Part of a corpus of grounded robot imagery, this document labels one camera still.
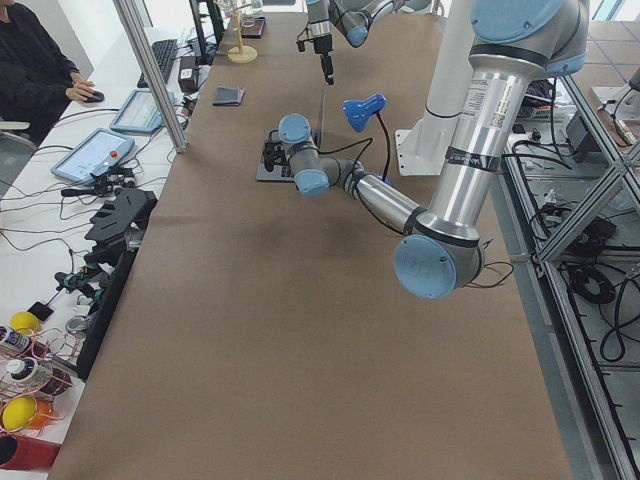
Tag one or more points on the teach pendant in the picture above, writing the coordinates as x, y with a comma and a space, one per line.
101, 150
139, 114

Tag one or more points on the grey folded cloths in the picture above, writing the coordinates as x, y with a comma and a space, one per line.
228, 96

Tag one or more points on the black computer mouse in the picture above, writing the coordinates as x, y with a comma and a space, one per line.
93, 97

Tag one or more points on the grey laptop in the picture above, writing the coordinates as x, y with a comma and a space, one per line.
284, 174

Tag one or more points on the red cup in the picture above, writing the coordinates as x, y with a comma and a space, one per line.
21, 453

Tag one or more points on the person in black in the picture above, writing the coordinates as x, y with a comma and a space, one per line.
37, 80

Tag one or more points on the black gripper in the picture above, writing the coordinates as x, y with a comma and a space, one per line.
283, 159
321, 44

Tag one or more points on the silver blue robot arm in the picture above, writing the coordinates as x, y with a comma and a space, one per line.
353, 19
514, 43

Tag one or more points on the yellow ball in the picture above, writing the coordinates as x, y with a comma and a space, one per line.
25, 322

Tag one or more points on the blue desk lamp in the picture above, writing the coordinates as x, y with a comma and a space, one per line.
358, 113

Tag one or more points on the aluminium frame post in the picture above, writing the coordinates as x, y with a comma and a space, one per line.
134, 29

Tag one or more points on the black keyboard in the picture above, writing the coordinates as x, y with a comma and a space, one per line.
165, 52

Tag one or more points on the wooden mug tree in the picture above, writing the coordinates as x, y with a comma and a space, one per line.
238, 12

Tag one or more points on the near teach pendant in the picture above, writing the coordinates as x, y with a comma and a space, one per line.
101, 150

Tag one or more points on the black tool stand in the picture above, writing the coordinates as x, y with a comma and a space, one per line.
109, 227

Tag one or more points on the far teach pendant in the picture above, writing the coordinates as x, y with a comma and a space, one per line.
139, 114

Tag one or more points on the copper wire bottle rack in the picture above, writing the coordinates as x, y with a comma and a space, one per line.
32, 377

